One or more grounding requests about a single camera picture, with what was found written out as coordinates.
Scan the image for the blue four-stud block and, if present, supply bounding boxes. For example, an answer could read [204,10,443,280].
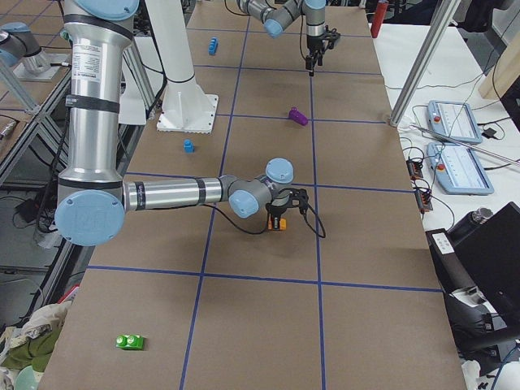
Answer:
[208,37,219,55]

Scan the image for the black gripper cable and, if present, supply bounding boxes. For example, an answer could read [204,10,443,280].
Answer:
[210,190,327,240]

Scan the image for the crumpled cloth bag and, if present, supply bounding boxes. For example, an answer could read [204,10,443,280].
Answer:
[1,301,72,389]

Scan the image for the aluminium frame post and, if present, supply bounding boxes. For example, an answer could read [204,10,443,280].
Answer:
[388,0,461,128]

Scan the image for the near teach pendant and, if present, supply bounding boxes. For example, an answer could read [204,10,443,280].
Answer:
[426,142,494,196]

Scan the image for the white camera mast base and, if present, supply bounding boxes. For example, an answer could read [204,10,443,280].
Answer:
[145,0,219,134]

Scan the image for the metal rod green tip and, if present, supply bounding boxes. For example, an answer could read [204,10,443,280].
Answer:
[409,124,519,166]

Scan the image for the purple trapezoid block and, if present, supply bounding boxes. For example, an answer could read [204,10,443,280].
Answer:
[288,106,309,126]

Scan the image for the far teach pendant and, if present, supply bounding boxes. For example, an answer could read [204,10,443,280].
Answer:
[427,100,483,145]

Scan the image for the teach pendant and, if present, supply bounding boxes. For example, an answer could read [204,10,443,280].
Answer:
[426,142,494,196]
[427,100,483,145]

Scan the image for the small blue block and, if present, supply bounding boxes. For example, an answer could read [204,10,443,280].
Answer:
[183,139,195,154]

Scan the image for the red cylinder bottle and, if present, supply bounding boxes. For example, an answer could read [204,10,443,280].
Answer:
[370,0,388,39]

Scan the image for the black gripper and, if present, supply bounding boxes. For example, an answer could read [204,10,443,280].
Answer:
[266,188,309,222]
[305,26,340,76]

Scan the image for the orange trapezoid block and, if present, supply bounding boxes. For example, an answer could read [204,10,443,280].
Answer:
[268,218,287,232]

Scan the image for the green two-stud block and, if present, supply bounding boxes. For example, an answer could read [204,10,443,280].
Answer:
[115,334,145,350]

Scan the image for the black equipment case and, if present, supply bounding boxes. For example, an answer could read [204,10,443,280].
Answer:
[426,201,519,359]

